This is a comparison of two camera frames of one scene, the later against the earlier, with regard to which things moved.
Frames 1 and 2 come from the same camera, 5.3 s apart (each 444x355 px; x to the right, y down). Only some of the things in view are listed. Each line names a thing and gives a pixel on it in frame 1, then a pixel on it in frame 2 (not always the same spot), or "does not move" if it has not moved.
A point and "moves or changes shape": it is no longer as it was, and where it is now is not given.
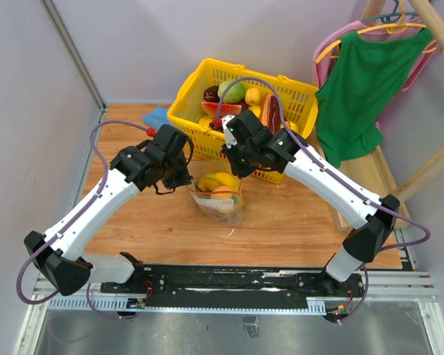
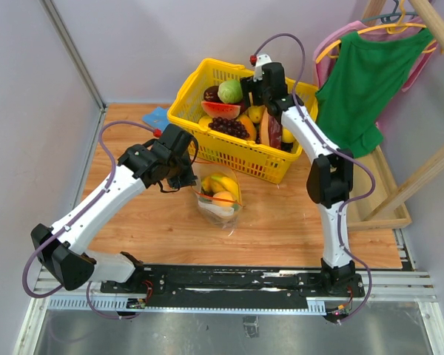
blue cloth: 157,118 does not move
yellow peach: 223,192 moves or changes shape
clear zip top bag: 215,190 does not move
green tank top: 364,78 does not move
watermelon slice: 226,109 does not move
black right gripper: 237,171 -> 249,86
